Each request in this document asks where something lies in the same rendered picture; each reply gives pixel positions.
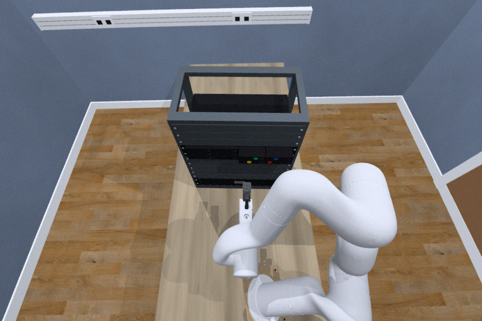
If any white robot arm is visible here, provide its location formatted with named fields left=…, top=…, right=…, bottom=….
left=213, top=163, right=397, bottom=321

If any dark grey server rack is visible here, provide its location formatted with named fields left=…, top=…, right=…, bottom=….
left=167, top=66, right=310, bottom=189

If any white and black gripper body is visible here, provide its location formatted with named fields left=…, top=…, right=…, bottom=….
left=239, top=199, right=253, bottom=224

